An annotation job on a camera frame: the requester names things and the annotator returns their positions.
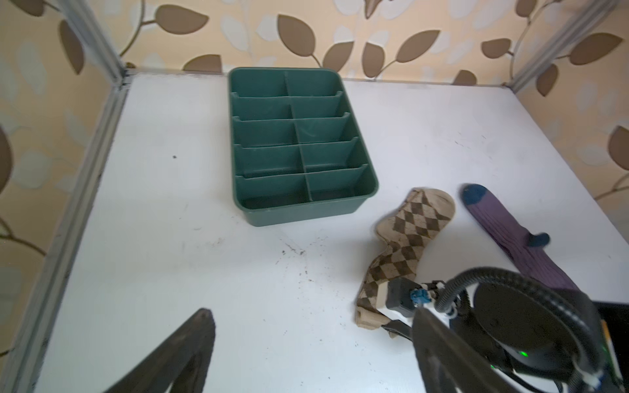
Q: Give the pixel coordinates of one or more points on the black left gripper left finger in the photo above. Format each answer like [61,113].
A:
[179,364]

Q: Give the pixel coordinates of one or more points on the brown argyle sock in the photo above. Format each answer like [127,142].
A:
[406,233]

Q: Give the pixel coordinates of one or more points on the purple sock orange cuff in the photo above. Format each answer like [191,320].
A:
[525,250]

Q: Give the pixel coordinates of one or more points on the green divided organizer tray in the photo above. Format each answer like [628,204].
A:
[296,146]

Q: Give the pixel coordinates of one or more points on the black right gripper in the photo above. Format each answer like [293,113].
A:
[476,323]

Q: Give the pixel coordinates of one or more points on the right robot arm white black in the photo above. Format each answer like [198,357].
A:
[522,327]

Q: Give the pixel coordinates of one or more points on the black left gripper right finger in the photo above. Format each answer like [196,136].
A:
[447,363]

